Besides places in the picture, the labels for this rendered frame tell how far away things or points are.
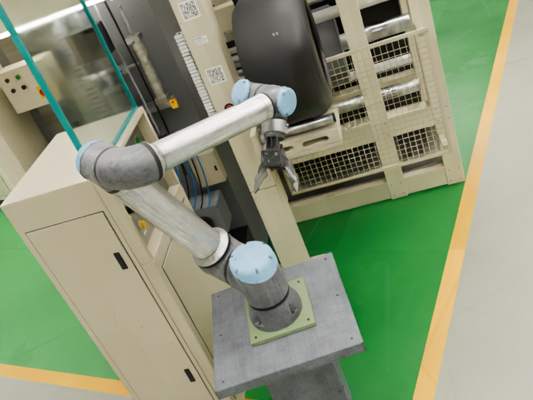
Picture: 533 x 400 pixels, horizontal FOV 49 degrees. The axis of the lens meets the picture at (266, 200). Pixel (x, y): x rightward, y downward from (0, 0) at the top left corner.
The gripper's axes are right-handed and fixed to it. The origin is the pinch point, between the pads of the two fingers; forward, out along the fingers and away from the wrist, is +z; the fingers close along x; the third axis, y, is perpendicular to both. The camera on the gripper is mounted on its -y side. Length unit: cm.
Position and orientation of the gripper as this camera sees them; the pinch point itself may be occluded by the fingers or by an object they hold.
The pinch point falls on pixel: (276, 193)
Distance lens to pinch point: 203.1
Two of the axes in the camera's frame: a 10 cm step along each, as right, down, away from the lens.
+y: -2.6, -1.7, -9.5
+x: 9.7, -0.5, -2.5
